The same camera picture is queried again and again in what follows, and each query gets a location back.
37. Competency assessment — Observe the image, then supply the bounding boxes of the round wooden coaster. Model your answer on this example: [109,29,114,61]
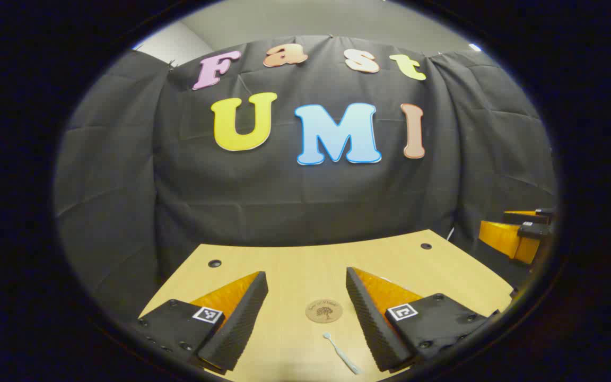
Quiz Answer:
[305,299,344,324]

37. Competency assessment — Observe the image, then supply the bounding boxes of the black backdrop cloth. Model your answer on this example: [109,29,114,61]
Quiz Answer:
[54,34,558,324]

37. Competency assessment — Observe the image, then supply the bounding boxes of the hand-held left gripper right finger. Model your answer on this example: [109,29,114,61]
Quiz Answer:
[345,266,501,373]

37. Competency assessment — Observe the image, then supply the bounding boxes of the light wooden desktop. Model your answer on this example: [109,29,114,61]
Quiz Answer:
[138,229,514,382]

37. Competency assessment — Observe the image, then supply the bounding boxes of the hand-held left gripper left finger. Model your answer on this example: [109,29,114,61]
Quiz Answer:
[136,271,269,376]

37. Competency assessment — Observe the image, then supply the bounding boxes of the white toothbrush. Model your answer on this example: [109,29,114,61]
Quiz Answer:
[322,332,362,375]

